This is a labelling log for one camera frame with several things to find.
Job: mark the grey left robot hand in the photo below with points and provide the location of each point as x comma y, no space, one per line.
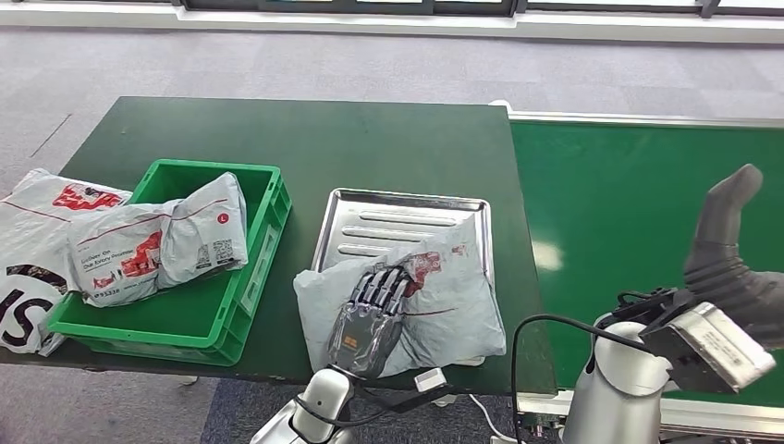
367,325

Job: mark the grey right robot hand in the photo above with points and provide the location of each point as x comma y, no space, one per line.
765,306

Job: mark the grey poly mailer package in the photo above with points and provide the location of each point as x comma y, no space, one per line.
453,312

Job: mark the green conveyor belt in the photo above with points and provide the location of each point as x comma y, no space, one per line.
612,202

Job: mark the grey package with QR code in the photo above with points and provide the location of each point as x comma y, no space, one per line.
208,227

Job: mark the white package with printed slogan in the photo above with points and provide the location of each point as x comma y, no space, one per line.
116,257

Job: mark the large white package black letters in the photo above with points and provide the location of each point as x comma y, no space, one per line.
34,220

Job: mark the white scale with steel tray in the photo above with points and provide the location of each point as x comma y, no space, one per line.
392,220

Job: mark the dark green table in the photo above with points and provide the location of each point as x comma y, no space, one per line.
367,147

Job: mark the green plastic crate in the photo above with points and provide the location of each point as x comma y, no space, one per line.
165,325

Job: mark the white window sill ledge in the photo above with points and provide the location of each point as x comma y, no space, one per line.
367,21

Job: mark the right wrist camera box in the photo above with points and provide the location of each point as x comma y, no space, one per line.
710,349

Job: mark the dark window frame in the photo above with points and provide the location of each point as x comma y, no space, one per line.
343,5

